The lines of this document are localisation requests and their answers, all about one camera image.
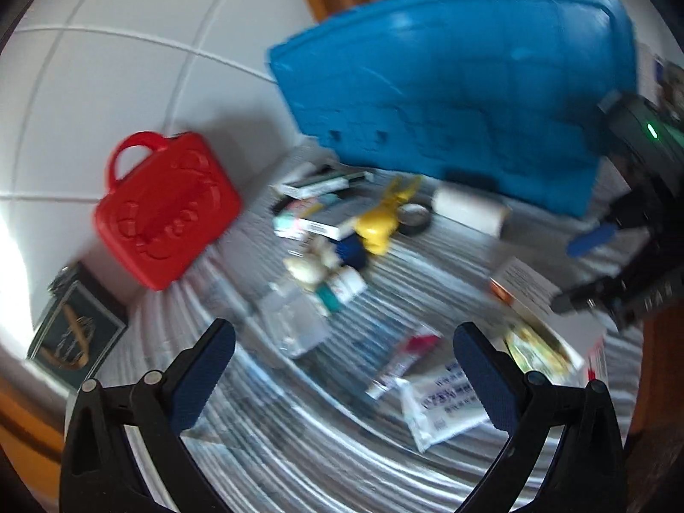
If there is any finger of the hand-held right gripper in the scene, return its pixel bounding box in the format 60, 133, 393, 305
567, 224, 617, 259
550, 277, 628, 315

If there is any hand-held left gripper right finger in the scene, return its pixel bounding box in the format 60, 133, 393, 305
452, 321, 627, 513

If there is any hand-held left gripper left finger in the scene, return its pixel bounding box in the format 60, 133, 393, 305
60, 319, 236, 513

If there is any white box with red end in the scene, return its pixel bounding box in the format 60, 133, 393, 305
488, 256, 560, 322

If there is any blue plastic bin lid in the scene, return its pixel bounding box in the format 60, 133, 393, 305
267, 0, 640, 221

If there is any white printed packet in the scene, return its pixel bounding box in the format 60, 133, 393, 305
398, 362, 510, 453

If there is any yellow green packet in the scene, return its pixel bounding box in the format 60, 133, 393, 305
504, 315, 587, 386

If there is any white and red sachet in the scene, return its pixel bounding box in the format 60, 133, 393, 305
584, 330, 611, 386

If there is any red and white tube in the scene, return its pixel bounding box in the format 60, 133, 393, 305
366, 333, 442, 400

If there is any clear plastic bag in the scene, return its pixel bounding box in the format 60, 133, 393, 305
255, 282, 333, 360

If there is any striped grey bed sheet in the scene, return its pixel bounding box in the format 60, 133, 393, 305
122, 144, 649, 513

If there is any white paper roll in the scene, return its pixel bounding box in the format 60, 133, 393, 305
431, 184, 510, 239

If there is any dark green gift box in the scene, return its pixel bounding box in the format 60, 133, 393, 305
26, 262, 130, 392

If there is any cream white small item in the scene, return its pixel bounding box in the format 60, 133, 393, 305
283, 255, 328, 288

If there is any white and teal box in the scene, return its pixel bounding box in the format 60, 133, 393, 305
315, 285, 344, 314

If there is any small white bottle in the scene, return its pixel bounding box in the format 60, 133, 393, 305
328, 266, 370, 301

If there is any black tape roll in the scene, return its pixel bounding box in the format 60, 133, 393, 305
398, 203, 433, 237

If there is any red toy suitcase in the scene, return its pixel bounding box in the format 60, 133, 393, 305
93, 130, 242, 292

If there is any dark blue round item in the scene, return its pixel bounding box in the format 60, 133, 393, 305
336, 234, 371, 269

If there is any white flat box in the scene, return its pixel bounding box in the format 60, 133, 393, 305
274, 195, 357, 242

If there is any dark striped flat box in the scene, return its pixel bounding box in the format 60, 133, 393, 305
271, 162, 376, 200

